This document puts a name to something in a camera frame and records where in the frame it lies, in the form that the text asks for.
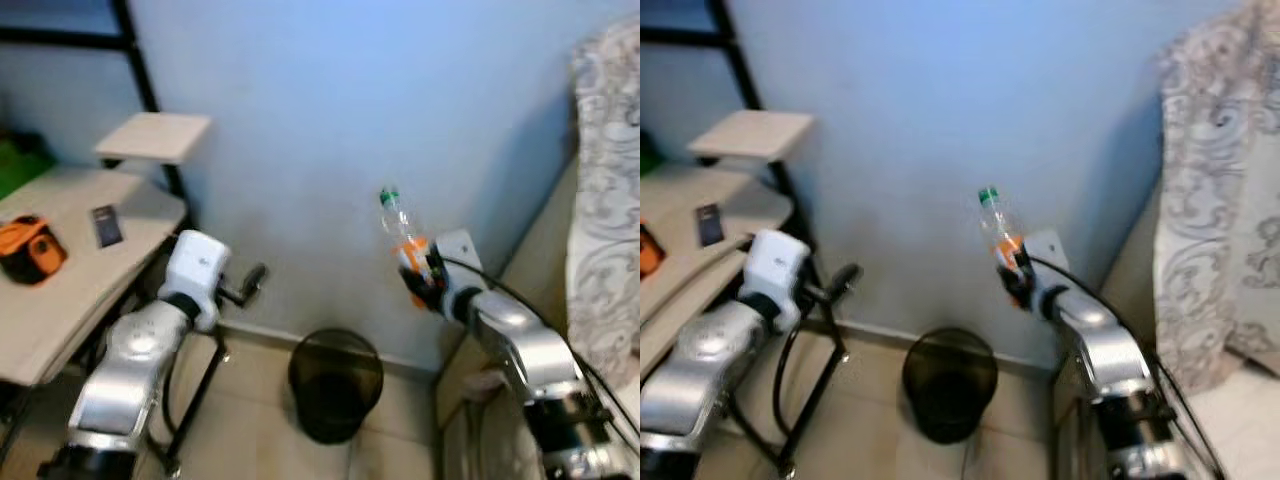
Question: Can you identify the clear bottle with green cap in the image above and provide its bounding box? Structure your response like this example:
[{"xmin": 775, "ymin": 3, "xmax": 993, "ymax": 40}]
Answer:
[
  {"xmin": 378, "ymin": 187, "xmax": 433, "ymax": 307},
  {"xmin": 977, "ymin": 186, "xmax": 1031, "ymax": 291}
]

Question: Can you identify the black mesh waste bin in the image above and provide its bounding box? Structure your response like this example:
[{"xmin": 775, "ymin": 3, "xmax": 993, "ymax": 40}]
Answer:
[
  {"xmin": 288, "ymin": 327, "xmax": 386, "ymax": 446},
  {"xmin": 901, "ymin": 327, "xmax": 1000, "ymax": 446}
]

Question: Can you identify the small dark card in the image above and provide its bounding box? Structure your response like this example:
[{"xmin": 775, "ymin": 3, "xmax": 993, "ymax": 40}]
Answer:
[
  {"xmin": 696, "ymin": 203, "xmax": 726, "ymax": 249},
  {"xmin": 91, "ymin": 204, "xmax": 125, "ymax": 250}
]

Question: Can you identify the light wooden desk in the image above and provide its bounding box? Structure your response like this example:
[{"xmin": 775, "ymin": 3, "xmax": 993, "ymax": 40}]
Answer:
[
  {"xmin": 0, "ymin": 164, "xmax": 191, "ymax": 388},
  {"xmin": 640, "ymin": 164, "xmax": 797, "ymax": 379}
]

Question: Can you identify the orange and black pouch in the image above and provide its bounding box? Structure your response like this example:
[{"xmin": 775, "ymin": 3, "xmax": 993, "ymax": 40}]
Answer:
[
  {"xmin": 0, "ymin": 214, "xmax": 70, "ymax": 287},
  {"xmin": 640, "ymin": 222, "xmax": 670, "ymax": 280}
]

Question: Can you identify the small light wooden shelf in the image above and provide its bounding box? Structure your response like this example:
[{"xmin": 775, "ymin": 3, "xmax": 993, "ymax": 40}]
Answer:
[
  {"xmin": 687, "ymin": 109, "xmax": 817, "ymax": 164},
  {"xmin": 94, "ymin": 112, "xmax": 214, "ymax": 167}
]

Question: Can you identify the grey swirl patterned curtain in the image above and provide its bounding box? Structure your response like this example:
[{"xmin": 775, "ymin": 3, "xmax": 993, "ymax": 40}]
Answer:
[
  {"xmin": 1152, "ymin": 0, "xmax": 1280, "ymax": 397},
  {"xmin": 564, "ymin": 18, "xmax": 641, "ymax": 393}
]

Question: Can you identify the green object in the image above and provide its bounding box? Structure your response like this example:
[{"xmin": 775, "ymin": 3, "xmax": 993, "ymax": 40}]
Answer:
[
  {"xmin": 640, "ymin": 132, "xmax": 668, "ymax": 179},
  {"xmin": 0, "ymin": 130, "xmax": 57, "ymax": 201}
]

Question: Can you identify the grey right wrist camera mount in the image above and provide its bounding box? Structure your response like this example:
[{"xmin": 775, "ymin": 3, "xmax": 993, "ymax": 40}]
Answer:
[
  {"xmin": 435, "ymin": 229, "xmax": 487, "ymax": 299},
  {"xmin": 1022, "ymin": 228, "xmax": 1070, "ymax": 297}
]

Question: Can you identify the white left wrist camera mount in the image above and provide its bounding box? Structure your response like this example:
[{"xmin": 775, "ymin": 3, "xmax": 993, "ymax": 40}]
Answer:
[
  {"xmin": 744, "ymin": 229, "xmax": 813, "ymax": 333},
  {"xmin": 158, "ymin": 229, "xmax": 232, "ymax": 333}
]

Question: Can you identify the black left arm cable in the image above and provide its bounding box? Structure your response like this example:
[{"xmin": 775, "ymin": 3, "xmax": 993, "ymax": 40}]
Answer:
[
  {"xmin": 158, "ymin": 335, "xmax": 206, "ymax": 446},
  {"xmin": 770, "ymin": 318, "xmax": 836, "ymax": 446}
]

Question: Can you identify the black metal desk frame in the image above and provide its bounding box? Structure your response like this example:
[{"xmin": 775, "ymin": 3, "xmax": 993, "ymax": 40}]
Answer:
[
  {"xmin": 0, "ymin": 0, "xmax": 233, "ymax": 479},
  {"xmin": 640, "ymin": 0, "xmax": 851, "ymax": 479}
]

